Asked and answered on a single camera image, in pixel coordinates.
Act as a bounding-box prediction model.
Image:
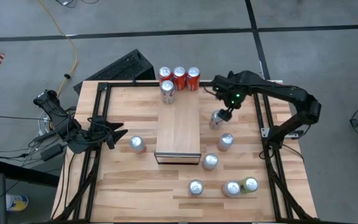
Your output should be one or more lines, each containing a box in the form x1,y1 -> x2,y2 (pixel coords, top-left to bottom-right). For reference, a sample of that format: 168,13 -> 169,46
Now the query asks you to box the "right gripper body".
213,74 -> 245,110

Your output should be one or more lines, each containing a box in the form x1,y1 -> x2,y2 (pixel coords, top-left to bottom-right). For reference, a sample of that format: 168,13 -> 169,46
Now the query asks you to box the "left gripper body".
87,116 -> 110,149

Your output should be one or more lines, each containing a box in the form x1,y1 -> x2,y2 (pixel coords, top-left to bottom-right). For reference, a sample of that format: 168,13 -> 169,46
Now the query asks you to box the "silver Diet Coke can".
188,179 -> 204,196
209,109 -> 227,131
160,80 -> 176,105

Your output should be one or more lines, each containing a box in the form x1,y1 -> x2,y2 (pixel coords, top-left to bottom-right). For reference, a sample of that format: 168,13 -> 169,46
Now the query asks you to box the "red Fanta strawberry can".
186,66 -> 201,91
158,66 -> 173,86
172,66 -> 187,91

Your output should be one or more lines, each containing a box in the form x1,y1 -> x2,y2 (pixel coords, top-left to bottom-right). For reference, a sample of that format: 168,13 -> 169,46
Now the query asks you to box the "silver beverage can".
221,179 -> 241,198

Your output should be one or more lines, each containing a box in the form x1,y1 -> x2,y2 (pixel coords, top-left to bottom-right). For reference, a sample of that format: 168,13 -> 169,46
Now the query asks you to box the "green beverage can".
240,176 -> 260,194

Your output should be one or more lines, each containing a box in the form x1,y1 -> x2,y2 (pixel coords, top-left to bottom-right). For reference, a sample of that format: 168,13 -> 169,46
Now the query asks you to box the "silver metal mounting plate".
260,126 -> 301,139

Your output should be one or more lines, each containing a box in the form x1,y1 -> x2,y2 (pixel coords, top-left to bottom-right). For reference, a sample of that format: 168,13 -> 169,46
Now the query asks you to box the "red raspberry Spindrift can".
202,152 -> 219,171

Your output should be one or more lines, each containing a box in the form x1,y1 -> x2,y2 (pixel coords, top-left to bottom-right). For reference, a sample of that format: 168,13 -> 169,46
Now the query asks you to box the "black power adapter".
40,143 -> 64,162

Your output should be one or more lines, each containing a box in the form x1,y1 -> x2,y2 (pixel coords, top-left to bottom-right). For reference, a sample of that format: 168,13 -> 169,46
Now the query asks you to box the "white blue yellow container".
6,194 -> 29,212

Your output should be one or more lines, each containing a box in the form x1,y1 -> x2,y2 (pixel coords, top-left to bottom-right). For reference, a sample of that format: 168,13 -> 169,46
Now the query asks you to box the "wooden shelf black frame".
154,86 -> 202,166

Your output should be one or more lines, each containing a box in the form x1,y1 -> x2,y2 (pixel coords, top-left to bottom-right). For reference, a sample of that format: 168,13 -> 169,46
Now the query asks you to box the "yellow cable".
37,0 -> 80,97

